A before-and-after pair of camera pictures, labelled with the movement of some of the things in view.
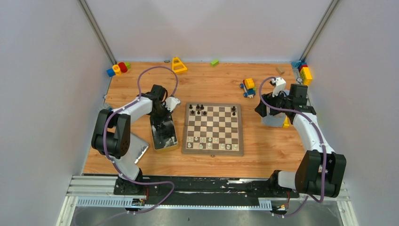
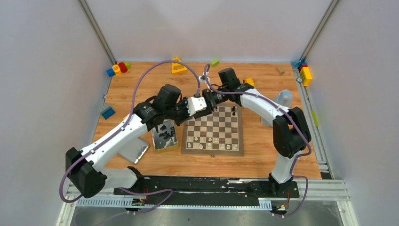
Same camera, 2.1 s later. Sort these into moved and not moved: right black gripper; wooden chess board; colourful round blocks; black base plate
Moved: right black gripper
Not moved: black base plate; wooden chess board; colourful round blocks
